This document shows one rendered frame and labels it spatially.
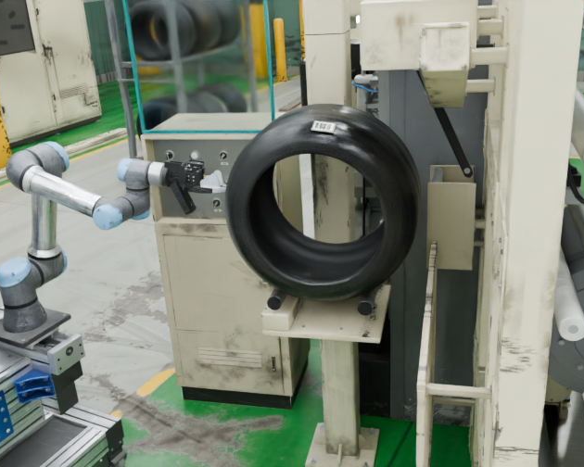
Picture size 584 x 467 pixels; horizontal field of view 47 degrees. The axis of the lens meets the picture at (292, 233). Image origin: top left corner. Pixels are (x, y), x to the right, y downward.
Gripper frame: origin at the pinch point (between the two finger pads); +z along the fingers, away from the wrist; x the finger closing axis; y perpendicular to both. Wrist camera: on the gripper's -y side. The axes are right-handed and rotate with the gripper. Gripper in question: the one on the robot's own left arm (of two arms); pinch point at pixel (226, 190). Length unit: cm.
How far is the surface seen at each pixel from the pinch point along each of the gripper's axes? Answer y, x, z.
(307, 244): -21.3, 15.5, 23.9
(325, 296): -25.0, -11.6, 35.6
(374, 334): -36, -10, 51
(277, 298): -28.5, -11.5, 20.8
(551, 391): -81, 44, 118
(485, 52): 53, -38, 68
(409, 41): 54, -37, 52
